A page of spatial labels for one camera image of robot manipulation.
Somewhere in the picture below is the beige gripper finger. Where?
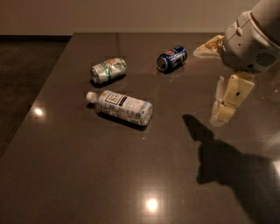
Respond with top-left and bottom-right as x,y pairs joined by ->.
193,35 -> 223,59
209,72 -> 255,127

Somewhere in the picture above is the clear plastic water bottle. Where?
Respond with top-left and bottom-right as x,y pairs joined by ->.
86,90 -> 153,126

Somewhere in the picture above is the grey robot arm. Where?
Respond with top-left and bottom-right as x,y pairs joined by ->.
193,0 -> 280,127

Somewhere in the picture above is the blue soda can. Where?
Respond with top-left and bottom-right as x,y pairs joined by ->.
157,45 -> 187,72

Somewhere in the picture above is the silver green soda can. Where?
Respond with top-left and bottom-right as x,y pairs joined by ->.
90,58 -> 127,84

